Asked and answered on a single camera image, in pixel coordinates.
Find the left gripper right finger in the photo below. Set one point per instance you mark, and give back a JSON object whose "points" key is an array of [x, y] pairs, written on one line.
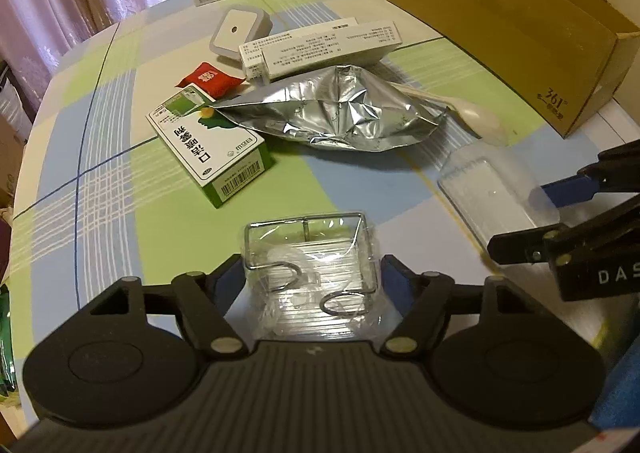
{"points": [[422, 302]]}

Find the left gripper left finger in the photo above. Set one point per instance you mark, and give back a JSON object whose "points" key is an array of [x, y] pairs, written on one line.
{"points": [[202, 301]]}

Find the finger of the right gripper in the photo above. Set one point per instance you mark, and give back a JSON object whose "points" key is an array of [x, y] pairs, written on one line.
{"points": [[615, 171], [527, 246]]}

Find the wire rack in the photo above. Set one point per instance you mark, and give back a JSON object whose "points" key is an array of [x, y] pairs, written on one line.
{"points": [[314, 277]]}

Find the green white spray box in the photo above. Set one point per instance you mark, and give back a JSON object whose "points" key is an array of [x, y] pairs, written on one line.
{"points": [[219, 156]]}

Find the white medicine tablet box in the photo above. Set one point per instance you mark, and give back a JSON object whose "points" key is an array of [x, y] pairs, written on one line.
{"points": [[359, 45]]}

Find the clear plastic lidded container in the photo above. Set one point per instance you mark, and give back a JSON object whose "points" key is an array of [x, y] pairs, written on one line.
{"points": [[493, 192]]}

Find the white plastic spoon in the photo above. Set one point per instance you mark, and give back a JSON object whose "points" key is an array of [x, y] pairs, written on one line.
{"points": [[479, 120]]}

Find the brown cardboard box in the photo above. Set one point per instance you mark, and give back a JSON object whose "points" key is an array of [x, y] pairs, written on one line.
{"points": [[565, 58]]}

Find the checked tablecloth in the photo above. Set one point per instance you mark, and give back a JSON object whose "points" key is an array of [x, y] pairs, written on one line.
{"points": [[102, 196]]}

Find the silver foil bag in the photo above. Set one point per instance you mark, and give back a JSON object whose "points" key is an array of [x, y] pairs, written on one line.
{"points": [[341, 107]]}

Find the green tissue pack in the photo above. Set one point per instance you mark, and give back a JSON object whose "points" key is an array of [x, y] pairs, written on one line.
{"points": [[8, 378]]}

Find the red snack packet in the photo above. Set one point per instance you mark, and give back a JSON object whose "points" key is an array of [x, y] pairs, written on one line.
{"points": [[211, 80]]}

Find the white square night light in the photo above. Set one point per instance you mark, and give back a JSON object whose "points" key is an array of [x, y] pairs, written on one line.
{"points": [[240, 24]]}

